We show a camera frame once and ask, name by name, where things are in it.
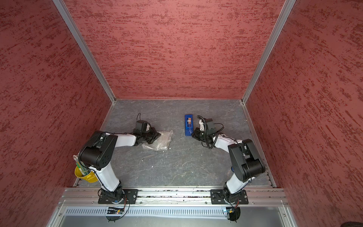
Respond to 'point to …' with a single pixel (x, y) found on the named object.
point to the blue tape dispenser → (188, 125)
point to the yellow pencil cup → (90, 177)
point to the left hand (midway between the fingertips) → (161, 136)
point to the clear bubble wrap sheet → (162, 143)
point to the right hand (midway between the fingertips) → (191, 135)
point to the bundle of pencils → (84, 170)
